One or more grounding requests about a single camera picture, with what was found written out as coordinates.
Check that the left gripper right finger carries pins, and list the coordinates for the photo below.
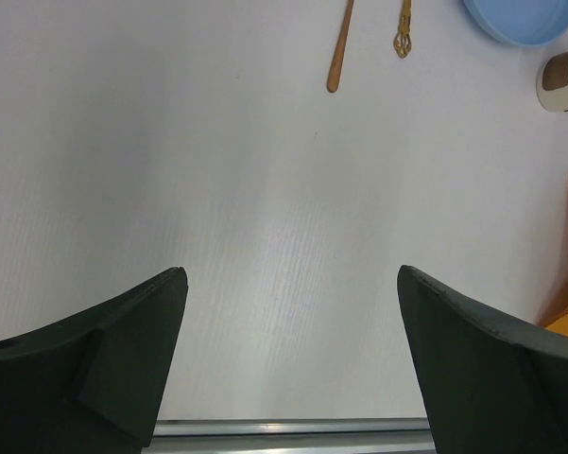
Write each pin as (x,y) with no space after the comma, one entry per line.
(490,382)

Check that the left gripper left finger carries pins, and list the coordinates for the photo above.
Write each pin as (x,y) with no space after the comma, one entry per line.
(93,382)

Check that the rose gold fork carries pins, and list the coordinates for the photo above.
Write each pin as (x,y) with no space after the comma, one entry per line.
(335,70)

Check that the metal cup with paper sleeve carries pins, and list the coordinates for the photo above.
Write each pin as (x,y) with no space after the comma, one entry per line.
(552,84)

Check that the gold ornate spoon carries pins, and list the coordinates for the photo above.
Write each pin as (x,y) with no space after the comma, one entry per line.
(402,43)

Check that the blue plastic plate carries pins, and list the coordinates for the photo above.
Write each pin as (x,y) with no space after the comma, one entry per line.
(522,23)

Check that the aluminium mounting rail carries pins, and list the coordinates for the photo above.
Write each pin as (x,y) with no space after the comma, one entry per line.
(396,435)

